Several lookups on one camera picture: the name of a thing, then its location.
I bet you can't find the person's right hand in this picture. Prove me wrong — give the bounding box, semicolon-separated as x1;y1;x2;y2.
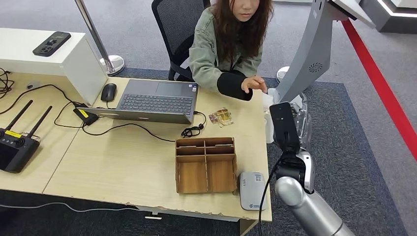
241;76;268;94

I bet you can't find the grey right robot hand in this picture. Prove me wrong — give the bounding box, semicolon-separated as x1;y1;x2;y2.
291;92;313;150

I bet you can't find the gold patterned key card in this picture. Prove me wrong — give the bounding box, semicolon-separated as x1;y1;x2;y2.
215;108;234;128

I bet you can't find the person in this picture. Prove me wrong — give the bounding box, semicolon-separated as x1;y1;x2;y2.
189;0;282;144

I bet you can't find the white round base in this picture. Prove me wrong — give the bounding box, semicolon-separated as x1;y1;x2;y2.
276;66;291;84

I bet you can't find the dark grey rug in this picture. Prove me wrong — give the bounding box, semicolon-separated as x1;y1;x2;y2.
0;67;408;236

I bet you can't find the grey kiosk stand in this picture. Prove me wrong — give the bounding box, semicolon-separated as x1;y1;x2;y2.
268;0;375;115

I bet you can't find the grey laptop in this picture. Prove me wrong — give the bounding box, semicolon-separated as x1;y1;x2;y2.
77;79;199;125

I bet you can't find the black office chair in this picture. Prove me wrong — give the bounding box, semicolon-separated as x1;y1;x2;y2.
151;0;212;82

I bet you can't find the wooden compartment organizer box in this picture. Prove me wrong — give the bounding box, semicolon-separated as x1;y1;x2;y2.
175;137;238;195

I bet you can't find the white grey display platform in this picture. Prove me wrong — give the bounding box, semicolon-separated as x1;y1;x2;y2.
358;0;417;34

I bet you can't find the black computer mouse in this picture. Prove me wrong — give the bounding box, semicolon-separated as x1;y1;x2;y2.
100;83;118;102

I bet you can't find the chrome stanchion pole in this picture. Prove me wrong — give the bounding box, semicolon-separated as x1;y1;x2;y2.
74;0;126;77

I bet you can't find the black power adapter yellow label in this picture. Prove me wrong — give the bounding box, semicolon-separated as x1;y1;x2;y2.
73;103;99;126

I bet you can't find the white cabinet box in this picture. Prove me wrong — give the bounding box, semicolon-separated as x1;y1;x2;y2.
0;28;109;107

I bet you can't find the black smartphone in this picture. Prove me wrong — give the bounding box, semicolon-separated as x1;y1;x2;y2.
32;31;72;58

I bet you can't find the black remote controller with antennas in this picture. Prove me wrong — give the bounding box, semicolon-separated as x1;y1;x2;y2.
0;100;53;174

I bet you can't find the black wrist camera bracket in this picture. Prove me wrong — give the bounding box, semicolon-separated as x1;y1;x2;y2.
269;102;301;154

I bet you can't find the black laptop charger cable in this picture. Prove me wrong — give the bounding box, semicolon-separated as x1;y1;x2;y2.
81;111;208;143

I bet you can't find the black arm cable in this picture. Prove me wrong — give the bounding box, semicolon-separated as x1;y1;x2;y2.
258;155;283;236

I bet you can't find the black power cord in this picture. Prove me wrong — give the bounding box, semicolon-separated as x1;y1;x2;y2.
0;84;89;129

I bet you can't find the white cable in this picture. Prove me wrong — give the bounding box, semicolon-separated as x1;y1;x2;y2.
0;202;141;213

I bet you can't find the black cable bundle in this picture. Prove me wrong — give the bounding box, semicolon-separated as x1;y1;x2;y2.
0;67;15;100

